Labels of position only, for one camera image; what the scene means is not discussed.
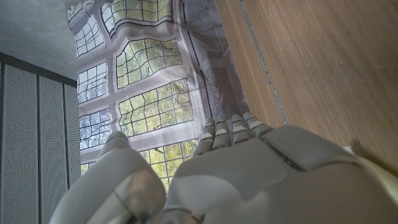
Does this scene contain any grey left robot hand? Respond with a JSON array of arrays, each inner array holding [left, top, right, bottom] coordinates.
[[49, 111, 398, 224]]

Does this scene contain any printed window backdrop cloth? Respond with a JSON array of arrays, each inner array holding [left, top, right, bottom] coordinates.
[[67, 0, 250, 194]]

